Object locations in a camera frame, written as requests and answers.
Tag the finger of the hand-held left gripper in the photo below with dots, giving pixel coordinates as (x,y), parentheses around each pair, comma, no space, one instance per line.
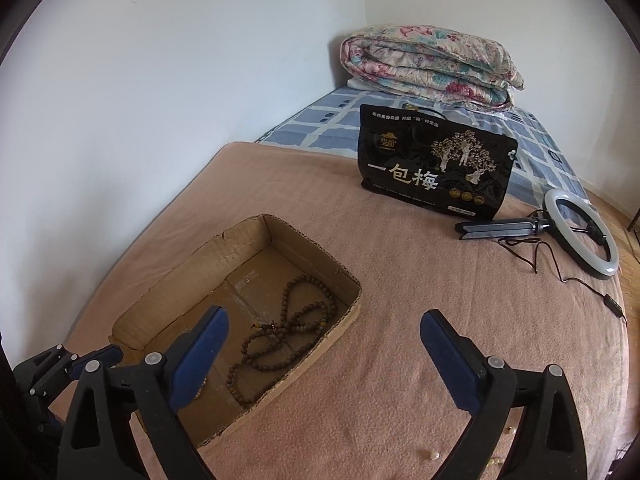
(45,365)
(107,355)

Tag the black printed snack bag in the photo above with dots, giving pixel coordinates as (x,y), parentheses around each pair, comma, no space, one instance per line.
(400,180)

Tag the folded floral quilt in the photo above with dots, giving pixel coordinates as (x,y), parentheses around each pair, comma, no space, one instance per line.
(425,60)

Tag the brown cardboard box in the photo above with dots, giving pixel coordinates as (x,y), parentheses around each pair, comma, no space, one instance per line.
(280,260)

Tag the black folded tripod stand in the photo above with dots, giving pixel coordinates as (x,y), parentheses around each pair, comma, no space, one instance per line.
(495,230)

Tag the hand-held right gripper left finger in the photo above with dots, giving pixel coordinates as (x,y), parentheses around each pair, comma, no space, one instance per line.
(200,355)

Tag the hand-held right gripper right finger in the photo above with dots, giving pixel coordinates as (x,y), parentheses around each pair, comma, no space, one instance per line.
(450,355)

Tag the blue patterned bed sheet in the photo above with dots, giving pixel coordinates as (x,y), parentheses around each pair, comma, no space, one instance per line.
(320,120)

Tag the pink fleece blanket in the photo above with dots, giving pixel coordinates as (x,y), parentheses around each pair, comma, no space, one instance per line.
(400,270)

